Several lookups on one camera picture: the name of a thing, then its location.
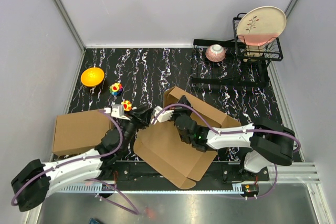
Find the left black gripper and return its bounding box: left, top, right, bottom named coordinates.
left=120, top=106, right=153, bottom=152

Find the brown cardboard box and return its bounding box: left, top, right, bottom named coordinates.
left=133, top=87, right=241, bottom=189
left=52, top=110, right=112, bottom=156

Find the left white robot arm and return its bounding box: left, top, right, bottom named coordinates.
left=11, top=104, right=153, bottom=212

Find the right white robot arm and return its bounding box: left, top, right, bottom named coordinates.
left=169, top=103, right=296, bottom=180

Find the folded brown cardboard box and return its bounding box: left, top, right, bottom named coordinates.
left=52, top=110, right=112, bottom=156

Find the orange plush flower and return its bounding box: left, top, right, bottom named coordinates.
left=121, top=100, right=132, bottom=111

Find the rainbow plush flower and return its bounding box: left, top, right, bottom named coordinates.
left=109, top=83, right=123, bottom=95

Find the orange bowl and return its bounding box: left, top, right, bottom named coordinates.
left=80, top=67, right=104, bottom=87

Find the pink patterned bowl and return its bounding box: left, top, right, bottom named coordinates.
left=205, top=44, right=226, bottom=62

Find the cream pink plate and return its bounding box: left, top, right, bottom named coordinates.
left=236, top=6, right=287, bottom=46

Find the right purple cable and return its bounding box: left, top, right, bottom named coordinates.
left=151, top=103, right=302, bottom=200

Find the purple cable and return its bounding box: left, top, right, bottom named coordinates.
left=10, top=108, right=140, bottom=216
left=151, top=103, right=302, bottom=200

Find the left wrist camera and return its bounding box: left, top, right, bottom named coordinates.
left=110, top=104, right=126, bottom=119

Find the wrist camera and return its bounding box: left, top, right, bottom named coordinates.
left=151, top=106, right=174, bottom=125
left=110, top=104, right=126, bottom=119

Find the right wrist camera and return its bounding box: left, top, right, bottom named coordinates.
left=151, top=106, right=174, bottom=125

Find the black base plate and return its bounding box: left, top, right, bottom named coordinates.
left=98, top=161, right=269, bottom=186

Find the black wire dish rack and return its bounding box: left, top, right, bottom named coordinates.
left=191, top=13, right=284, bottom=88

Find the aluminium rail frame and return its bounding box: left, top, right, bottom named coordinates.
left=44, top=159, right=332, bottom=223

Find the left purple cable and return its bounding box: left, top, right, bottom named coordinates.
left=10, top=108, right=140, bottom=216

